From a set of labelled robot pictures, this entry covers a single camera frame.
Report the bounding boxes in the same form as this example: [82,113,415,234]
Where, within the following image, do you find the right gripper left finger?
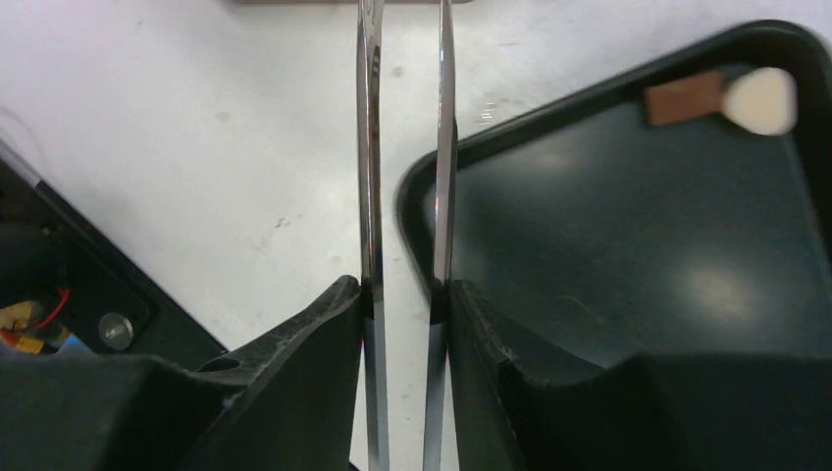
[1,276,362,470]

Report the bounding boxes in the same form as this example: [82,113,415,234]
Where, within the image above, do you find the cream round chocolate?
[721,67,798,136]

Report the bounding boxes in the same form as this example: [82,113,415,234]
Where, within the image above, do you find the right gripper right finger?
[449,281,831,470]

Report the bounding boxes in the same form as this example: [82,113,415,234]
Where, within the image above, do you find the black plastic tray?
[394,19,832,372]

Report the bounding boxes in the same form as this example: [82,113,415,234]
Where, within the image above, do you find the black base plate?
[1,143,226,370]

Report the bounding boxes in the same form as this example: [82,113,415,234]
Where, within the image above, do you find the metal tongs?
[356,1,458,470]

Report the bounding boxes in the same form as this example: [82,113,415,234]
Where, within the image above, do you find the pink square chocolate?
[644,70,724,126]

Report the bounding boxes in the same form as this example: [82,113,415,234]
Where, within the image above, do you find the gold chocolate box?
[230,0,440,5]

